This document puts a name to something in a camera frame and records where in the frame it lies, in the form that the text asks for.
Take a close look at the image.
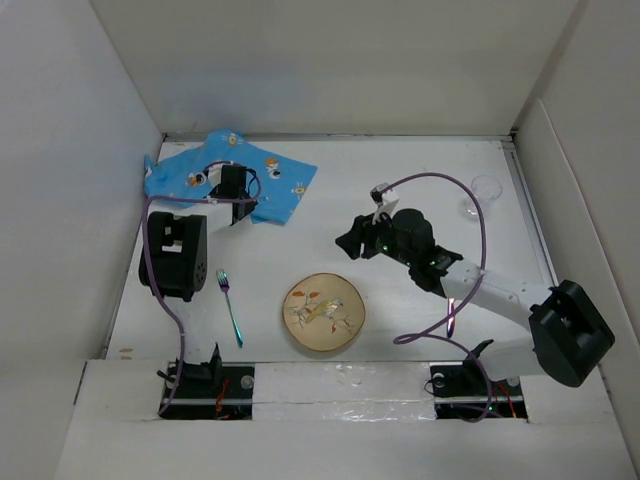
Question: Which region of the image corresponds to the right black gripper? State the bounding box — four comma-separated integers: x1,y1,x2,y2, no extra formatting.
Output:
335,205,415,268

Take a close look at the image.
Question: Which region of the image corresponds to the blue space-print cloth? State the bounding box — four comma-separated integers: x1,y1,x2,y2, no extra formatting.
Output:
143,130,317,225

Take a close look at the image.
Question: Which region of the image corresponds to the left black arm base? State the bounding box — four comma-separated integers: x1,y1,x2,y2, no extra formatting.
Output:
156,346,255,421

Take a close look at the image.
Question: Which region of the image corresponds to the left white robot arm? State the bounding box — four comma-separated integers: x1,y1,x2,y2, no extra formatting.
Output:
138,161,261,302

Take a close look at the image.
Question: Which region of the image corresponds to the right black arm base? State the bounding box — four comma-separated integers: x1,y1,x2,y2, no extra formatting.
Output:
423,356,528,422

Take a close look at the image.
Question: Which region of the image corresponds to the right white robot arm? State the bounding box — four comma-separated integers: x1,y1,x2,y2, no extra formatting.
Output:
335,209,615,394

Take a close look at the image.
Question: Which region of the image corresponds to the round bird-pattern plate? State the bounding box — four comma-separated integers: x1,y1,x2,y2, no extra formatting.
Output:
282,273,366,353

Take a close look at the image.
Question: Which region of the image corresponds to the iridescent fork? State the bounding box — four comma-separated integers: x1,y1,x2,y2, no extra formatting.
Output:
216,269,244,348

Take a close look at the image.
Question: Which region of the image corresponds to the iridescent knife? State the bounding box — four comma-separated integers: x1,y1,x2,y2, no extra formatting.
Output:
446,298,456,338

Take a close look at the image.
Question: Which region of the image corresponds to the clear drinking glass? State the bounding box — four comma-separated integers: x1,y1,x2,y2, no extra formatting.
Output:
462,175,502,218

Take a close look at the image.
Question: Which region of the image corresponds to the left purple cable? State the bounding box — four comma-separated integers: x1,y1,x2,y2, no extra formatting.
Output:
141,159,262,416

